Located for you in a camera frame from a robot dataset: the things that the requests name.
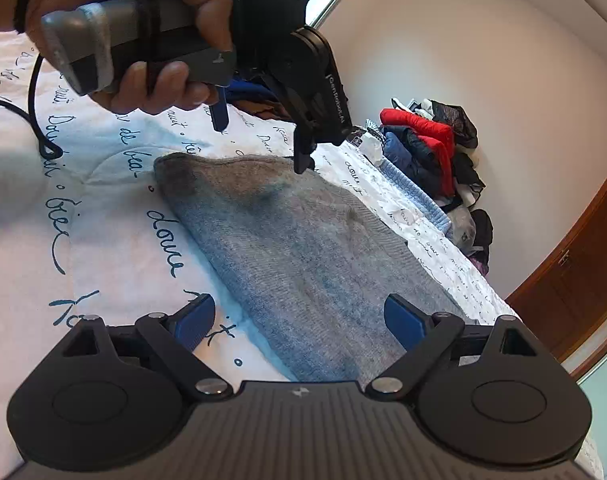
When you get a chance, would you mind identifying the wooden door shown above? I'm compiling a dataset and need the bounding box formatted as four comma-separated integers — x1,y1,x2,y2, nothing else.
503,150,607,376

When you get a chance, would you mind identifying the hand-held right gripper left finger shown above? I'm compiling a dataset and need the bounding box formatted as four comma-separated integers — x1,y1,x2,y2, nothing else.
58,294,232,402

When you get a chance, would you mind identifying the light blue quilted bedspread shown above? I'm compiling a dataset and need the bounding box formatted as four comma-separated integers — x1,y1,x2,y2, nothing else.
381,160,451,233

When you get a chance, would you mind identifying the red puffer jacket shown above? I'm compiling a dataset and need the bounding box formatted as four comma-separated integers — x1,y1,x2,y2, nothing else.
380,108,457,196

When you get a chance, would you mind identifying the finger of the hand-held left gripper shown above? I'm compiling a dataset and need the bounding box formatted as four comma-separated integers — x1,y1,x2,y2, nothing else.
291,110,317,175
211,85,230,133

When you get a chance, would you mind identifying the royal blue garment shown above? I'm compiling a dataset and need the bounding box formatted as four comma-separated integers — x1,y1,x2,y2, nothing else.
231,77,279,106

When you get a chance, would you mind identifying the black bag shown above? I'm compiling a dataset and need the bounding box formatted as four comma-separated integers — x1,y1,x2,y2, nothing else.
466,208,494,271

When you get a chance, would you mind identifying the white script-print blanket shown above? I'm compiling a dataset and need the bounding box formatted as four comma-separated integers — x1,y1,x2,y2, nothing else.
0,30,604,480

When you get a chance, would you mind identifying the grey and navy sweater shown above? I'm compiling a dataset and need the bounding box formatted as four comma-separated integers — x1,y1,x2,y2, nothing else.
154,152,477,386

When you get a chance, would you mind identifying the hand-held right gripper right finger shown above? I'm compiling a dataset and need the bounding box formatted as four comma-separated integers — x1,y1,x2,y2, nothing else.
363,294,549,402

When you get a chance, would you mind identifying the black cable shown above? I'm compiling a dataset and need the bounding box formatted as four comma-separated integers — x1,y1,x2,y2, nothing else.
0,52,64,158

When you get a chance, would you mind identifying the navy puffer jacket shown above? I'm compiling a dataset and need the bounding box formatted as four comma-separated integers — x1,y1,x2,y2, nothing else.
382,130,441,191

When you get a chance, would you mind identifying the black patterned jacket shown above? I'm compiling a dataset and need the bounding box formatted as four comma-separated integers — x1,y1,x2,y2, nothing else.
431,100,479,148

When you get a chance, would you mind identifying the white plastic bag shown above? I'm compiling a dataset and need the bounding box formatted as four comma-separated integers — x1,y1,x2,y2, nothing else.
351,127,387,166

